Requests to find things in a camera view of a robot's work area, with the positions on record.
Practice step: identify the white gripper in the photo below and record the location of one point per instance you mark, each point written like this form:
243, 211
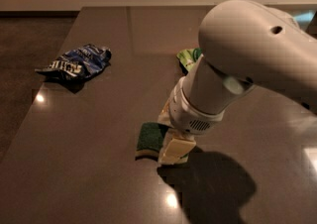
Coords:
185, 116

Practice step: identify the green and yellow sponge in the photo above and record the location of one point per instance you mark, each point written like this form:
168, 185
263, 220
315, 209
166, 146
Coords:
150, 140

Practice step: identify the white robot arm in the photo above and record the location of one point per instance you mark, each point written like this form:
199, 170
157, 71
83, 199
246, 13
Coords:
244, 44

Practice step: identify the green snack bag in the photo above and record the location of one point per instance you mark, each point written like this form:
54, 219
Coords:
187, 58

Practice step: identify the blue chip bag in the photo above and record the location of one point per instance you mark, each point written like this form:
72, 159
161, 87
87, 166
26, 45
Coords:
79, 64

